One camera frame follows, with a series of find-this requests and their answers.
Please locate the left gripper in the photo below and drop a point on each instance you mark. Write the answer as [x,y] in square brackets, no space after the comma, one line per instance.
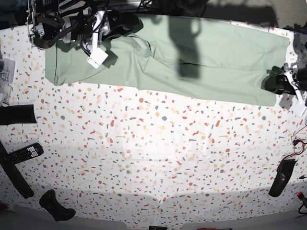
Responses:
[290,80]

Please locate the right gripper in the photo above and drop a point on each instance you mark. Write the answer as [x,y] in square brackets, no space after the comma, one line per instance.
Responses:
[93,25]

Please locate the light green T-shirt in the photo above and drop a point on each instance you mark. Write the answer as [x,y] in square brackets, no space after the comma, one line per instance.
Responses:
[195,57]

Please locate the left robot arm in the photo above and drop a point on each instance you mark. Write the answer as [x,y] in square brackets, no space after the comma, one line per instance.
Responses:
[301,51]

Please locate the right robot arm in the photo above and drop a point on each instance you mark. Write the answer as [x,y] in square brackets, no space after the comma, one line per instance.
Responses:
[50,21]

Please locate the black TV remote control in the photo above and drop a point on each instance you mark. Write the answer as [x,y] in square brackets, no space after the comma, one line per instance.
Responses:
[26,153]

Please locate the long black bar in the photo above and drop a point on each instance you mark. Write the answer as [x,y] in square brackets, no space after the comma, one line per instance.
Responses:
[14,175]

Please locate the black game controller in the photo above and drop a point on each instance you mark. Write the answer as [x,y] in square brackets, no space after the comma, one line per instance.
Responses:
[49,202]

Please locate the small black box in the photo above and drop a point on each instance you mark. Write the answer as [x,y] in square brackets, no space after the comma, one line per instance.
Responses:
[157,228]

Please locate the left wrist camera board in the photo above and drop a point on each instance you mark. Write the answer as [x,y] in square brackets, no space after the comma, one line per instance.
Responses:
[299,109]

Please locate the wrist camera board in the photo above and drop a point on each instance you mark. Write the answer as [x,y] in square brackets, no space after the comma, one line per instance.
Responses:
[299,109]
[97,57]

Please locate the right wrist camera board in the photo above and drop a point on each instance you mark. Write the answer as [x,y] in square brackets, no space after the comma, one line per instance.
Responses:
[97,57]

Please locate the black curved handle right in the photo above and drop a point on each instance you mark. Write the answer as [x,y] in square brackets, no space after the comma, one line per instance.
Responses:
[284,173]

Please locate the black curved handle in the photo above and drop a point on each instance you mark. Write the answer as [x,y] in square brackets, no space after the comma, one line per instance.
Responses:
[284,173]
[17,114]

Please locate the black curved handle left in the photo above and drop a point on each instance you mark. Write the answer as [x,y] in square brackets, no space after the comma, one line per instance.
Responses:
[17,114]

